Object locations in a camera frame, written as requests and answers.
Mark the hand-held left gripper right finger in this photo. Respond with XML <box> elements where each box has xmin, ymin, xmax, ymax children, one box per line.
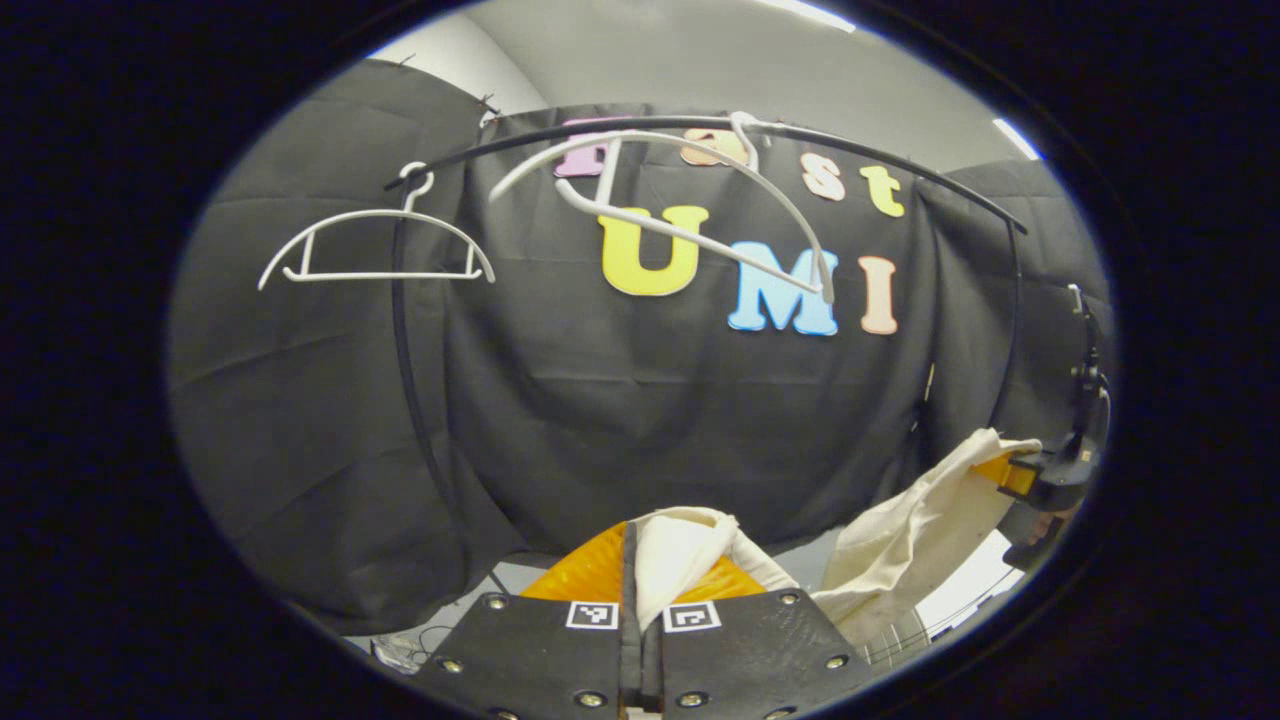
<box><xmin>640</xmin><ymin>555</ymin><xmax>876</xmax><ymax>720</ymax></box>

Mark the black backdrop cloth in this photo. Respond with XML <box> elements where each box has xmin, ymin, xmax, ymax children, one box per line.
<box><xmin>168</xmin><ymin>58</ymin><xmax>1116</xmax><ymax>636</ymax></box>

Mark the black clothes rail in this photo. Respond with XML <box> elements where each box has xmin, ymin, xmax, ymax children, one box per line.
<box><xmin>383</xmin><ymin>112</ymin><xmax>1031</xmax><ymax>601</ymax></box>

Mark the white sheet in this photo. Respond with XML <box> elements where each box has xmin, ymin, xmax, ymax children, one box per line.
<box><xmin>915</xmin><ymin>530</ymin><xmax>1031</xmax><ymax>641</ymax></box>

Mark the white plastic hanger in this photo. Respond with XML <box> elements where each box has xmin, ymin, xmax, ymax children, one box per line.
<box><xmin>488</xmin><ymin>110</ymin><xmax>837</xmax><ymax>306</ymax></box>
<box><xmin>257</xmin><ymin>162</ymin><xmax>498</xmax><ymax>293</ymax></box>

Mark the cream white shirt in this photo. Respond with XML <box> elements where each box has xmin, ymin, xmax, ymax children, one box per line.
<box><xmin>632</xmin><ymin>428</ymin><xmax>1043</xmax><ymax>651</ymax></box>

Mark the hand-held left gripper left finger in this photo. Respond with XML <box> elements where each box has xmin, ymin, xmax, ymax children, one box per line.
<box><xmin>412</xmin><ymin>520</ymin><xmax>641</xmax><ymax>720</ymax></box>

